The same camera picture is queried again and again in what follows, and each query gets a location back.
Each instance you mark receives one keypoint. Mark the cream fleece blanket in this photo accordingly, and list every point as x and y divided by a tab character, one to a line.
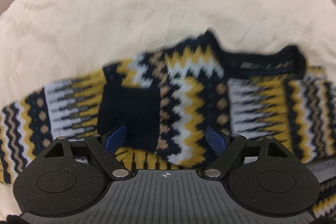
126	11

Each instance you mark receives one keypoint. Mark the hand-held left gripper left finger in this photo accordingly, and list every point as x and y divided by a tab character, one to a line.
116	139

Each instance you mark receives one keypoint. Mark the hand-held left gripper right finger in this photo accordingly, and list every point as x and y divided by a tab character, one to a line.
214	140

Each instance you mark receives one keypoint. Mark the navy yellow patterned knit sweater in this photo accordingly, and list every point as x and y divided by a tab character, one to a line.
183	98

